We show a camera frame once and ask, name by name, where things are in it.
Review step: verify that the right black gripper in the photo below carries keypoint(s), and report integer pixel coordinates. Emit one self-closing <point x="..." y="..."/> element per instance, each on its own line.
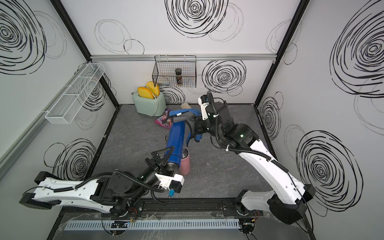
<point x="200" y="128"/>

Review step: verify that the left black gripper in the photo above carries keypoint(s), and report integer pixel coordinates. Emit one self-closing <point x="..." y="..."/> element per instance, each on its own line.
<point x="160" y="168"/>

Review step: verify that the blue thermos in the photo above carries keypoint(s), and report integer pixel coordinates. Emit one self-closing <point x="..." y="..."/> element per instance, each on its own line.
<point x="177" y="140"/>

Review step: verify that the blue and grey cloth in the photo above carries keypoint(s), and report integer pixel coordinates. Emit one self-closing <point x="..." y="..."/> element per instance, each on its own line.
<point x="186" y="116"/>

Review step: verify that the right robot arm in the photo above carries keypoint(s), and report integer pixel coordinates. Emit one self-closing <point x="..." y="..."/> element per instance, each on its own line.
<point x="289" y="198"/>

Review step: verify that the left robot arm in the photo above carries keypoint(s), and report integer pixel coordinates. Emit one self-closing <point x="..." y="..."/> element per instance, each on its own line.
<point x="108" y="192"/>

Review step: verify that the pink thermos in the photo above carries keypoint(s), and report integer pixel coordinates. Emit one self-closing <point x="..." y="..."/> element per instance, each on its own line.
<point x="185" y="162"/>

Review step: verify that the clear jar of oats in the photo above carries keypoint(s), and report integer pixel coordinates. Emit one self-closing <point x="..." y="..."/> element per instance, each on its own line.
<point x="185" y="106"/>

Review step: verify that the purple candy bag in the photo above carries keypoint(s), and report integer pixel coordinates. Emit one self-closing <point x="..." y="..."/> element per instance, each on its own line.
<point x="164" y="120"/>

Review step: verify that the mint green toaster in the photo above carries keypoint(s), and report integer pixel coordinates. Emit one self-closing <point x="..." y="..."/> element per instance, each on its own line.
<point x="151" y="107"/>

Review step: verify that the dark spice bottle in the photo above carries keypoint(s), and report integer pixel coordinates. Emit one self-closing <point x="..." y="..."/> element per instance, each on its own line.
<point x="179" y="77"/>

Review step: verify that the rear yellow toast slice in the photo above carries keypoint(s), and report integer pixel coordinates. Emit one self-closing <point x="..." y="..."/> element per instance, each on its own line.
<point x="154" y="88"/>

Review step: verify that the yellow toast slice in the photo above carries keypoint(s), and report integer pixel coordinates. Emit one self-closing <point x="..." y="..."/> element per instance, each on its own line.
<point x="154" y="88"/>
<point x="145" y="92"/>

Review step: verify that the front yellow toast slice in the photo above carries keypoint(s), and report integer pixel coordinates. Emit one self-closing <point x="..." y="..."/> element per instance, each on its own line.
<point x="145" y="92"/>

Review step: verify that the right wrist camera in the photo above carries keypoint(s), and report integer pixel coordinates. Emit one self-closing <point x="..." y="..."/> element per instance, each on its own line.
<point x="203" y="103"/>

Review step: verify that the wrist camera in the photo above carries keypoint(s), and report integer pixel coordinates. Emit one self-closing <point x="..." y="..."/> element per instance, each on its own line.
<point x="203" y="103"/>
<point x="174" y="184"/>

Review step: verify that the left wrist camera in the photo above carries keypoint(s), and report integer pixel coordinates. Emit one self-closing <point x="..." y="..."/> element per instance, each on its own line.
<point x="174" y="184"/>

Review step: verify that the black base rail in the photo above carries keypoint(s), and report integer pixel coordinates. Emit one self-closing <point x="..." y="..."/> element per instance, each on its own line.
<point x="229" y="207"/>

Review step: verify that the black wire basket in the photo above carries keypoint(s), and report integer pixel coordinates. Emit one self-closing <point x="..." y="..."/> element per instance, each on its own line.
<point x="164" y="70"/>

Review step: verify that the white slotted cable duct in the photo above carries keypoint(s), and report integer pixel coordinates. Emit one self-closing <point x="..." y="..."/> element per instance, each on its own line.
<point x="192" y="224"/>

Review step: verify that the white mesh wall shelf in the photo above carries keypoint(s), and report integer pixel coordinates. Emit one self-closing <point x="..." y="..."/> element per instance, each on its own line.
<point x="84" y="92"/>

